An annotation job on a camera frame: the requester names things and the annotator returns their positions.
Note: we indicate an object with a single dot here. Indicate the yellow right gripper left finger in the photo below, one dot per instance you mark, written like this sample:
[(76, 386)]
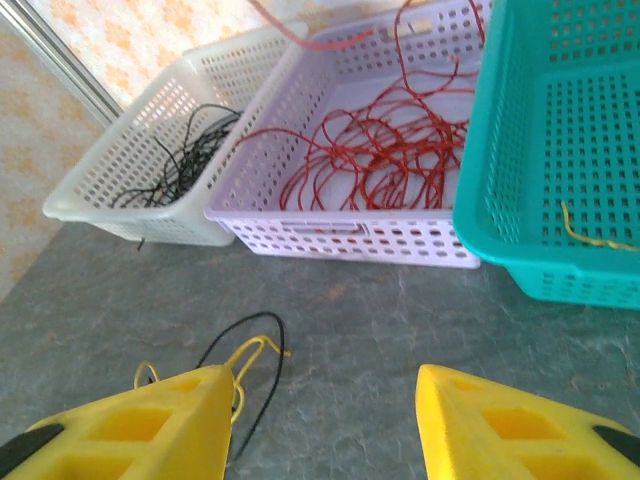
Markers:
[(125, 435)]

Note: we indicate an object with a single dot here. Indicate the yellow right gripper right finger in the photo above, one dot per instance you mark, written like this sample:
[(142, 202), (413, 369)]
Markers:
[(500, 435)]

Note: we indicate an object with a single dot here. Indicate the lilac plastic basket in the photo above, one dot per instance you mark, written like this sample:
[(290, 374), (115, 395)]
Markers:
[(350, 240)]

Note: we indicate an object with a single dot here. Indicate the white plastic basket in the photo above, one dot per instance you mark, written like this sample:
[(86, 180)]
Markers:
[(100, 180)]

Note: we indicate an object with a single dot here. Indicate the teal plastic basket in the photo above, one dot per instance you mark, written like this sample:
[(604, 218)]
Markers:
[(500, 150)]

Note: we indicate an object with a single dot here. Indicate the aluminium frame post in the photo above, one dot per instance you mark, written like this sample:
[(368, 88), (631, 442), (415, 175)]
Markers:
[(60, 55)]

